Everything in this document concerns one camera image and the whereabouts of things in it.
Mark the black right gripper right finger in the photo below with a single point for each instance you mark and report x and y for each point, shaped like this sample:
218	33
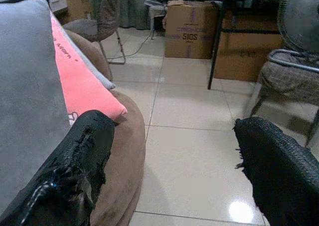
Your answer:
281	176

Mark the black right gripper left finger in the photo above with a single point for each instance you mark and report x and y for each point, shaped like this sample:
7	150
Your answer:
69	166

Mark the pink pillow with sheep print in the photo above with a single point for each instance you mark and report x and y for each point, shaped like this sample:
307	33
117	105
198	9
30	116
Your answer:
82	86

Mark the brown round plush sofa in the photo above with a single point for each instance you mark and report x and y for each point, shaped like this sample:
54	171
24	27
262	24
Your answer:
124	148

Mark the grey upholstered stool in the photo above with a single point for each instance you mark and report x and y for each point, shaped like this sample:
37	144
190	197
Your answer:
286	78

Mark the large brown cardboard box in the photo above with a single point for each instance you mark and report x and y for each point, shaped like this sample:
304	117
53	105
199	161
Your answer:
246	59

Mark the black leg table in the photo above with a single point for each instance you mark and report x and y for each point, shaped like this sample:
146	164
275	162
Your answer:
213	61

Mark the grey woven chair metal legs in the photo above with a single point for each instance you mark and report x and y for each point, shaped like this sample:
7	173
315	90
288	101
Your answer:
99	19

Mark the flat brown cardboard box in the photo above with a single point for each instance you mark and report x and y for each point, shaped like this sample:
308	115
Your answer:
249	21

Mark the small brown cardboard box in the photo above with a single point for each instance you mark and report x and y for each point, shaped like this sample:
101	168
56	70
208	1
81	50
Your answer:
78	6

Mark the black standing fan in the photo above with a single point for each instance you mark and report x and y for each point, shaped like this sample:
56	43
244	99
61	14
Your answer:
299	16

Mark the white drawer cabinet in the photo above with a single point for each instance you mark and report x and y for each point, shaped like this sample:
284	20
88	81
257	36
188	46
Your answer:
58	1

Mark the cardboard box with purple print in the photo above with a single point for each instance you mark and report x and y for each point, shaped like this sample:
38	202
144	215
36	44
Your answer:
189	31

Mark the grey green curtain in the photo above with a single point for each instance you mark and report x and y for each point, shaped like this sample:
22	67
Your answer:
134	6

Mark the small grey stool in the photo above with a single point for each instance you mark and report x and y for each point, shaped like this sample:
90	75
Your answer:
155	7

